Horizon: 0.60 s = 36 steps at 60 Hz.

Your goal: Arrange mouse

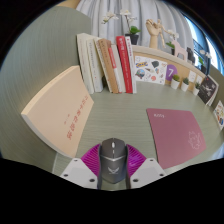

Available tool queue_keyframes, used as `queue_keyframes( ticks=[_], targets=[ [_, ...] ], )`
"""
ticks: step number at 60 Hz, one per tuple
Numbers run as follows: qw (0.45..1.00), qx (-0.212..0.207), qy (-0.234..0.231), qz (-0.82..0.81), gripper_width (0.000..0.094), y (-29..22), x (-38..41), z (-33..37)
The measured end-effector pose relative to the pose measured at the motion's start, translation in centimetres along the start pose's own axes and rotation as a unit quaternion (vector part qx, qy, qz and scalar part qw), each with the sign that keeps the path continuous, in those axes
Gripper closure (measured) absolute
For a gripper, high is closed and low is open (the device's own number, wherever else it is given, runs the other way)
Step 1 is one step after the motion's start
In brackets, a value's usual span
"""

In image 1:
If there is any wooden hand model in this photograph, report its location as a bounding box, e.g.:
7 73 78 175
145 18 163 50

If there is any black book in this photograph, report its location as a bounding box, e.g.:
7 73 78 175
197 75 219 107

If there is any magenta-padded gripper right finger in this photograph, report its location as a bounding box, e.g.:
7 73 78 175
125 143 167 189

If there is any small plant in white pot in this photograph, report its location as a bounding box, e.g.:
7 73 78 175
170 74 181 90
180 77 190 93
192 81 202 97

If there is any black horse figure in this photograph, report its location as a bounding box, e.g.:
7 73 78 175
185 46 196 64

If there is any white book with red band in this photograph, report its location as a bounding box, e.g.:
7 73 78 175
107 44 127 94

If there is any thick white book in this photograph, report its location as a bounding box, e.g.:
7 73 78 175
76 32 95 95

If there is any brown book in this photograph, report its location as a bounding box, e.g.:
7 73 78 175
96 38 120 94

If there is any wooden back panel with shelf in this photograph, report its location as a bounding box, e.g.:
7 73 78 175
131 44 214 94

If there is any white orchid in black pot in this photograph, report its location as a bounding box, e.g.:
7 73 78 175
101 9 142 46

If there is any pink mouse pad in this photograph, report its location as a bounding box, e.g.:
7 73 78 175
146 107 207 170

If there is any green desk partition panel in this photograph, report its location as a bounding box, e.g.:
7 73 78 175
208 63 224 101
0 5 93 168

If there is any pink horse figure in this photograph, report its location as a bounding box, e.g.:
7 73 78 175
171 39 189 62

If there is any book with photo cover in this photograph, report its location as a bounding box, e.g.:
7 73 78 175
124 35 138 95

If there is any window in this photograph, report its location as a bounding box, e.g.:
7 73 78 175
184 16 224 71

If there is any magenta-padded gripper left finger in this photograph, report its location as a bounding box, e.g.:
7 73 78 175
59 143 102 189

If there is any wooden mannequin figure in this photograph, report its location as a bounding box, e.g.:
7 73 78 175
160 28 178 51

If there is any white orchid behind horse figure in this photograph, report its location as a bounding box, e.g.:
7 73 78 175
164 31 178 56

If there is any grey computer mouse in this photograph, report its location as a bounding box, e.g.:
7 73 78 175
97 137 129 185

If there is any white orchid by window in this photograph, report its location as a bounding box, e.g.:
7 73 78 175
198 49 209 74

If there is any white sticker sheet card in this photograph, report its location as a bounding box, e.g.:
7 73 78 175
134 55 168 86

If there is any beige book with red text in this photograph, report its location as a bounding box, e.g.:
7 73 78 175
20 65 95 159

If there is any grey curtain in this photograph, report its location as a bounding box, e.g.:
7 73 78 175
75 0 194 51

